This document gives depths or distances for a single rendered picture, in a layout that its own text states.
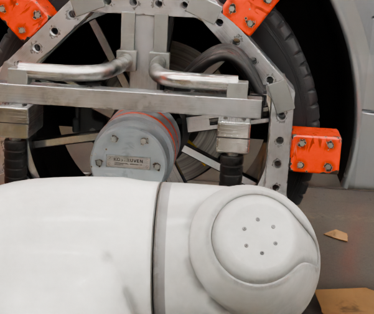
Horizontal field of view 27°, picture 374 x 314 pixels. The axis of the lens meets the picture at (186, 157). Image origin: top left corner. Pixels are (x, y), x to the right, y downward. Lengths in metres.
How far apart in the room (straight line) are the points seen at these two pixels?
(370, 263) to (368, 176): 1.67
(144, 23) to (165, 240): 0.82
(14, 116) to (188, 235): 0.66
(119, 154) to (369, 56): 0.54
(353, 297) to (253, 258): 2.31
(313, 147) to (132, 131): 0.34
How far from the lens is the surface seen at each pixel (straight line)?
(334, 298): 2.84
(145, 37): 1.39
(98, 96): 1.22
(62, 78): 1.23
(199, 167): 1.69
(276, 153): 1.41
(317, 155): 1.42
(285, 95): 1.39
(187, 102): 1.20
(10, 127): 1.23
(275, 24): 1.46
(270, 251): 0.58
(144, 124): 1.30
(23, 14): 1.43
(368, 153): 1.58
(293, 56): 1.46
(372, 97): 1.56
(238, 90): 1.19
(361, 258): 3.28
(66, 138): 1.56
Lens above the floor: 1.21
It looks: 15 degrees down
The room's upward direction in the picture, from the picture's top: 3 degrees clockwise
